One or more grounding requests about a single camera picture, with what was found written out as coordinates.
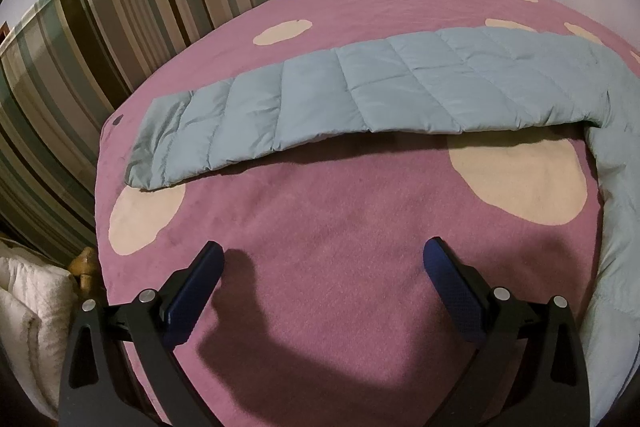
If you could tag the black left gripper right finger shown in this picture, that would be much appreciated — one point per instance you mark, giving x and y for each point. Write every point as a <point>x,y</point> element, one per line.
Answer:
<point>528,368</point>

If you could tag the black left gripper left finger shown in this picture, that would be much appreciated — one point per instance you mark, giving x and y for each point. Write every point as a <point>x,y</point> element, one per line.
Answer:
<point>97,386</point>

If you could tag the light blue puffer jacket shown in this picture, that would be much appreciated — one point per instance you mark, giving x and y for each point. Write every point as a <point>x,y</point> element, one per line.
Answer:
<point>449,81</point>

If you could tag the white quilted blanket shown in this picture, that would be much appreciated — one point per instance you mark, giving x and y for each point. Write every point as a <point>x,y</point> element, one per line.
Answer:
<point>37,300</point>

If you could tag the wooden bedpost knob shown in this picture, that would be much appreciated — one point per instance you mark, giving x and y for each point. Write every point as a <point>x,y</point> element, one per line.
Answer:
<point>87,272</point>

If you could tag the pink polka dot bedsheet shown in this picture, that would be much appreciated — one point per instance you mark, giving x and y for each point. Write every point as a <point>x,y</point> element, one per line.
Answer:
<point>324,315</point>

